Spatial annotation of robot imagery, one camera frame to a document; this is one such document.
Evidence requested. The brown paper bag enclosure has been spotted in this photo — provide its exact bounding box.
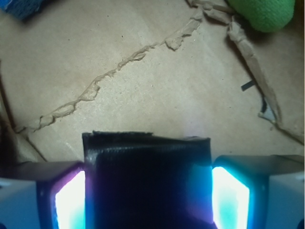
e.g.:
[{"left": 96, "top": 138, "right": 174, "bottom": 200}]
[{"left": 0, "top": 0, "right": 305, "bottom": 162}]

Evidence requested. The black tape-wrapped box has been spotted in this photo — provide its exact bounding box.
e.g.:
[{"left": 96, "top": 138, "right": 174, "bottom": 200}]
[{"left": 82, "top": 131, "right": 215, "bottom": 229}]

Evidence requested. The green plush toy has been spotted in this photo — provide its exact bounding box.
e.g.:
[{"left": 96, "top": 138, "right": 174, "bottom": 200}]
[{"left": 228, "top": 0, "right": 295, "bottom": 33}]

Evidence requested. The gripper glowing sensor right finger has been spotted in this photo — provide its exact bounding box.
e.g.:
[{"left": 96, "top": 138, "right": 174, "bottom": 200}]
[{"left": 212, "top": 155, "right": 305, "bottom": 229}]

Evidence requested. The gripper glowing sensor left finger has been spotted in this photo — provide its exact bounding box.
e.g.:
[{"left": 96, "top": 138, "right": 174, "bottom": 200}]
[{"left": 0, "top": 161, "right": 85, "bottom": 229}]

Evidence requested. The blue sponge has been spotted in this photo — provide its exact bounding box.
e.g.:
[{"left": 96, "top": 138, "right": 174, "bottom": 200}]
[{"left": 0, "top": 0, "right": 49, "bottom": 21}]

